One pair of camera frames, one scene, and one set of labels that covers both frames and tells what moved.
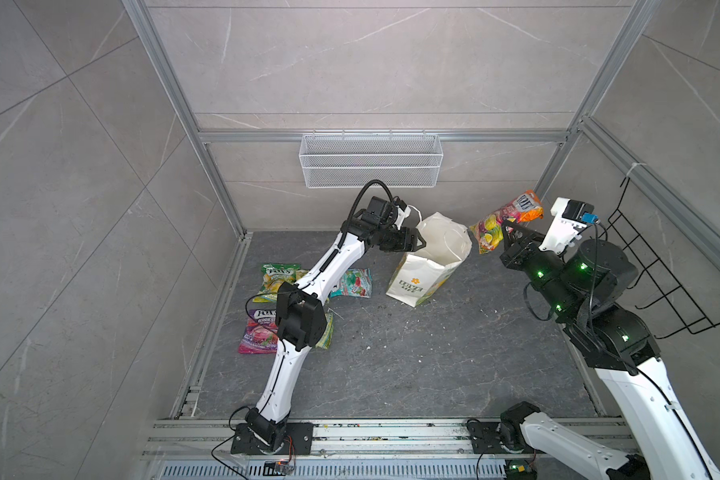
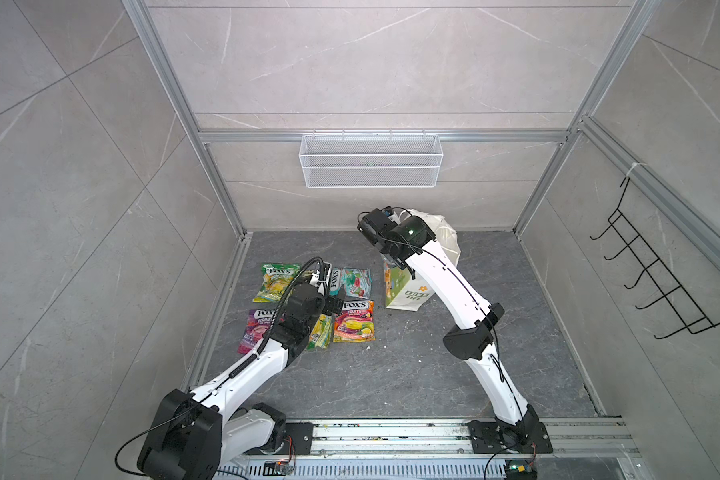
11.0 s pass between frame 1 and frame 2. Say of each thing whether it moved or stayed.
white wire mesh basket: stayed
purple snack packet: stayed
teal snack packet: stayed
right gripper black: moved
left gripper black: moved
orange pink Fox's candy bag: moved
